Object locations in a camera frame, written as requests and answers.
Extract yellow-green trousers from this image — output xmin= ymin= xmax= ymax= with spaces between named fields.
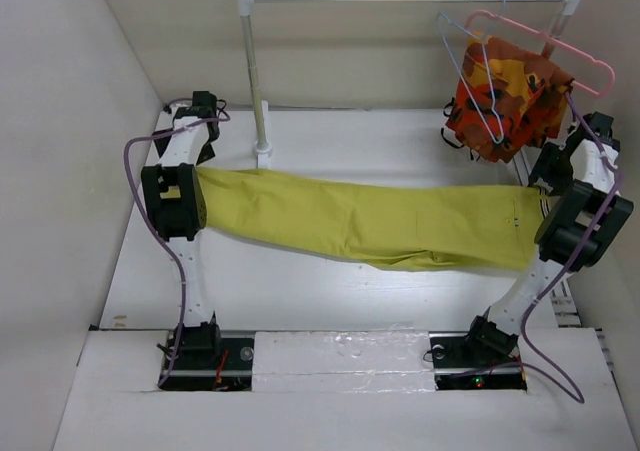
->
xmin=197 ymin=168 xmax=543 ymax=271

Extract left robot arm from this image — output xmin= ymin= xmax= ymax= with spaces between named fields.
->
xmin=141 ymin=91 xmax=223 ymax=369

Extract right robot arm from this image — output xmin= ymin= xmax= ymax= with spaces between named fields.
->
xmin=459 ymin=112 xmax=634 ymax=368

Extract pink plastic hanger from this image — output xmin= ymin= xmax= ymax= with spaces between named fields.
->
xmin=465 ymin=9 xmax=616 ymax=98

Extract orange camouflage garment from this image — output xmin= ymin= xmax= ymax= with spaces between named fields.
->
xmin=445 ymin=36 xmax=574 ymax=163

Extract blue wire hanger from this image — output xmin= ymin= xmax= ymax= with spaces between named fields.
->
xmin=434 ymin=0 xmax=509 ymax=146

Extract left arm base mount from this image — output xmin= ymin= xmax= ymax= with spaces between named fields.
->
xmin=158 ymin=332 xmax=255 ymax=392

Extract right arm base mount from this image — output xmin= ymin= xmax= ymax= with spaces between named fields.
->
xmin=423 ymin=332 xmax=527 ymax=391

